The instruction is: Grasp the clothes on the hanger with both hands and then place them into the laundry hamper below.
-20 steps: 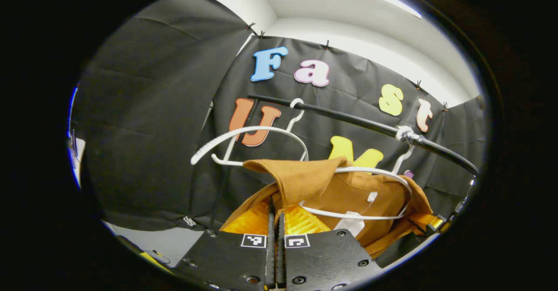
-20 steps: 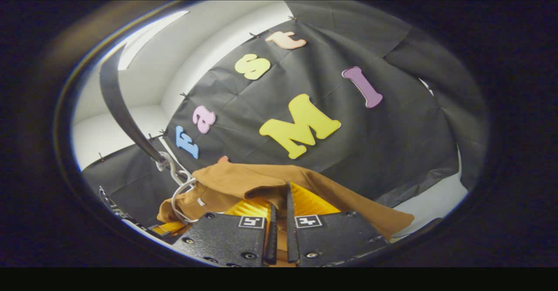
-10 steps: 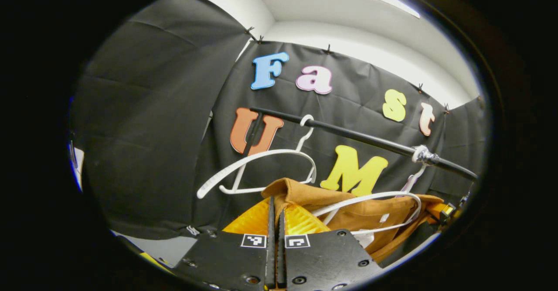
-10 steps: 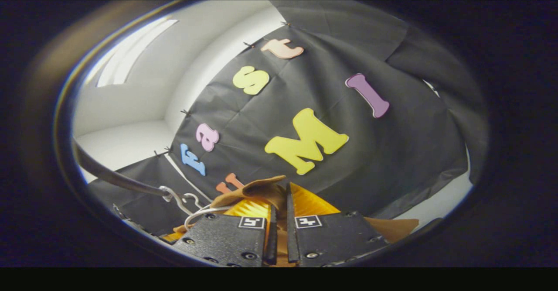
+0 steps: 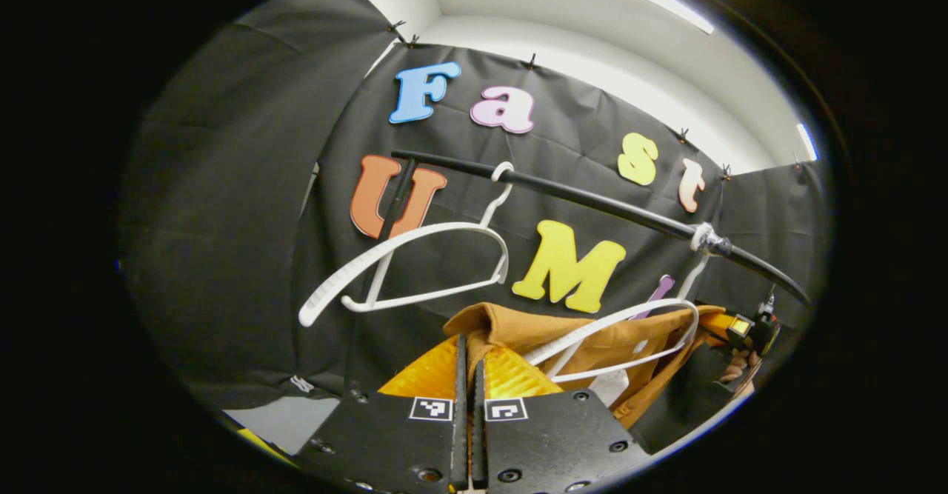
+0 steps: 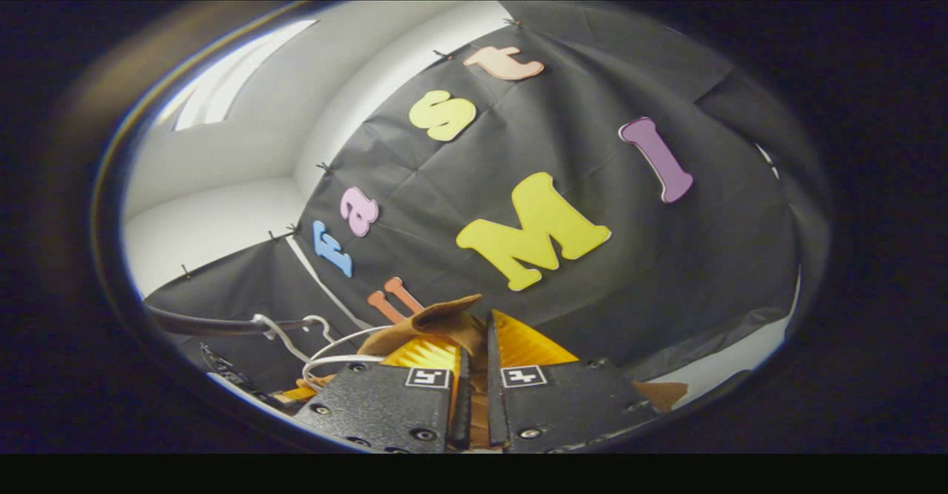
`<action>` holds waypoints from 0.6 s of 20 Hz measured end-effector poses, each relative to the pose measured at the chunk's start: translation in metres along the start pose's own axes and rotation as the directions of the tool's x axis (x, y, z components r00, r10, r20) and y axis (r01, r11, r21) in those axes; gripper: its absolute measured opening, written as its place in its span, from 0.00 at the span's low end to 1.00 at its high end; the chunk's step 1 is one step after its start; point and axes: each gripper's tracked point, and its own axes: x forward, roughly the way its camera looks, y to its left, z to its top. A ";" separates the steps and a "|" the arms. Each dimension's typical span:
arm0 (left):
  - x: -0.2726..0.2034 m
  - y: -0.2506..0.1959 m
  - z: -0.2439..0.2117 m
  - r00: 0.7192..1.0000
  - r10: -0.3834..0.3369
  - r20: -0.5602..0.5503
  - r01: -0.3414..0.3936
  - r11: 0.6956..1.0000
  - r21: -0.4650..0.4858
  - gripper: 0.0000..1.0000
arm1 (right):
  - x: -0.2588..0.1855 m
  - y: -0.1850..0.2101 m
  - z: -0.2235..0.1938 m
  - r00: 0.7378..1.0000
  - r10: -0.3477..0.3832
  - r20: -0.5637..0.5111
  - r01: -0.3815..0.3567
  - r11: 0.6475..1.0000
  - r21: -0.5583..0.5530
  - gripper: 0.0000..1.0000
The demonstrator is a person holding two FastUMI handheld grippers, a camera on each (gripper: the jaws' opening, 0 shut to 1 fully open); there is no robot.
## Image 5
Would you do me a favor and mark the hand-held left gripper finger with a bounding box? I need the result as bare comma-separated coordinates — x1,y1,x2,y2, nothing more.
296,333,469,494
472,346,652,493

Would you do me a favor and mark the brown button-up shirt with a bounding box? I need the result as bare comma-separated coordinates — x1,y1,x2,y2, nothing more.
443,301,730,430

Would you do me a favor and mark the empty white plastic hanger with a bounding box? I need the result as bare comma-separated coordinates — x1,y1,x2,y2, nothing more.
298,161,515,328

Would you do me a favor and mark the black clothes rack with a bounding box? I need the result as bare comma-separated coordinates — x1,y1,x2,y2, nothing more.
374,150,812,306

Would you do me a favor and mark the white hanger tied to rail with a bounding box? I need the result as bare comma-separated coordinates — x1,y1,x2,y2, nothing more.
522,221,718,385

